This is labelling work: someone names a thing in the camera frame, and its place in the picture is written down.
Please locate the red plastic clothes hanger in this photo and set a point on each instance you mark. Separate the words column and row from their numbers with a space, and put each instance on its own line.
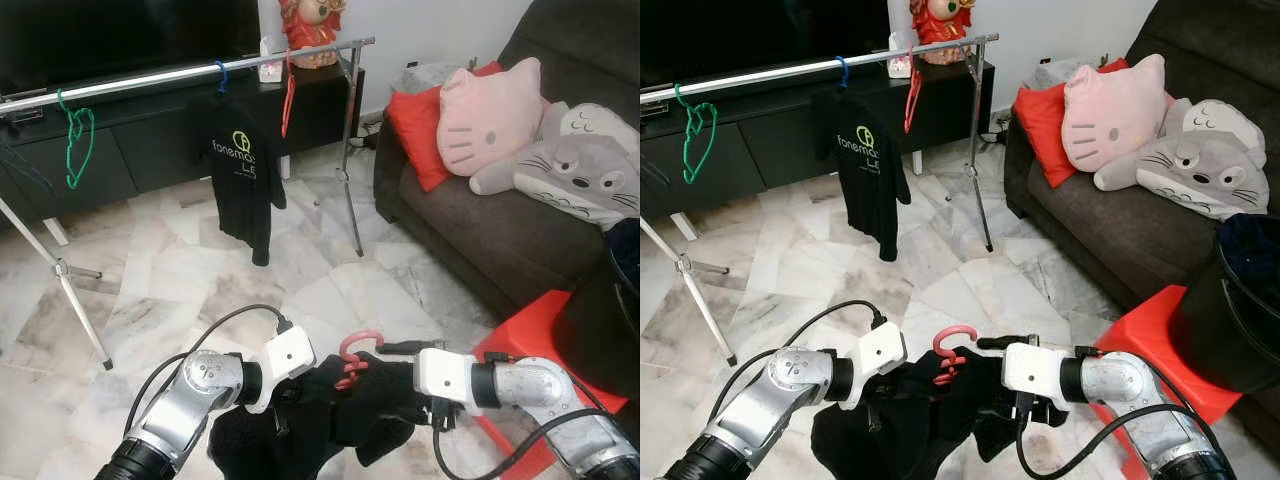
column 288, row 100
column 912, row 95
column 945, row 355
column 350, row 360

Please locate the black garment with red trim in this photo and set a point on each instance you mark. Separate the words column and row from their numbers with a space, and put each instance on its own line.
column 330, row 420
column 930, row 420

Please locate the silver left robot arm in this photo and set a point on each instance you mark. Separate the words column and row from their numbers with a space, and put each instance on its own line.
column 190, row 400
column 780, row 395

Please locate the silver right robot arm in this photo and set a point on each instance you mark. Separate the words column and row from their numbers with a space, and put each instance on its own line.
column 1130, row 395
column 545, row 400

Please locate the blue clothes hanger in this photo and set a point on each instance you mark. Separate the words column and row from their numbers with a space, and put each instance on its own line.
column 845, row 72
column 222, row 78

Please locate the green clothes hanger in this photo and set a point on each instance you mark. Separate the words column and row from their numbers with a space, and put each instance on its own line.
column 700, row 120
column 78, row 125

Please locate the red plastic stool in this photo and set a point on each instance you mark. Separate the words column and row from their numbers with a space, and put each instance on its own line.
column 1160, row 340
column 535, row 330

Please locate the dark grey fabric sofa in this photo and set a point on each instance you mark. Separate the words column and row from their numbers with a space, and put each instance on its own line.
column 500, row 230
column 1120, row 230

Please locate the black plastic laundry bucket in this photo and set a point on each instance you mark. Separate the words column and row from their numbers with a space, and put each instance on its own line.
column 1230, row 310
column 610, row 310

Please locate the red pillow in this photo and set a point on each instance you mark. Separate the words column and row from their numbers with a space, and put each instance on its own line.
column 420, row 130
column 1045, row 125

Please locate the black shirt with green print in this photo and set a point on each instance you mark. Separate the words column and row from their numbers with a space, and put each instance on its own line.
column 240, row 170
column 868, row 165

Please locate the grey cartoon creature plush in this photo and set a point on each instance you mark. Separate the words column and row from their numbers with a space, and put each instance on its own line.
column 1195, row 165
column 580, row 165

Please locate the pink cat face pillow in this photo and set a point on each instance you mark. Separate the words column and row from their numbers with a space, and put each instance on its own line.
column 1115, row 115
column 490, row 120

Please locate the black television console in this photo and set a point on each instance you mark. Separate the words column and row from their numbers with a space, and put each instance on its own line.
column 150, row 140
column 780, row 135

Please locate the white pink tissue box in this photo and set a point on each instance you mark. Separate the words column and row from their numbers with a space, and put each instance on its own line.
column 900, row 60
column 270, row 62

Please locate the red figurine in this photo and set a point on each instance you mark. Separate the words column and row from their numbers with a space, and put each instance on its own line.
column 942, row 25
column 312, row 30

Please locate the silver metal clothes rack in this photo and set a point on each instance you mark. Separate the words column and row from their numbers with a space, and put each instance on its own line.
column 780, row 75
column 150, row 80

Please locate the black flat television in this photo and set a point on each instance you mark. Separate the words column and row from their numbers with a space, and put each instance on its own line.
column 760, row 30
column 120, row 35

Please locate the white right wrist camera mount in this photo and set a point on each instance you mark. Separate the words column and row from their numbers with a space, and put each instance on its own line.
column 1032, row 368
column 445, row 372

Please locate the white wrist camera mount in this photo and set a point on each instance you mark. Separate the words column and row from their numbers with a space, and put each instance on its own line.
column 445, row 372
column 1032, row 368
column 288, row 360
column 880, row 355

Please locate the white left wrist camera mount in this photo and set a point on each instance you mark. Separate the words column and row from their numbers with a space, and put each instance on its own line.
column 288, row 360
column 880, row 355

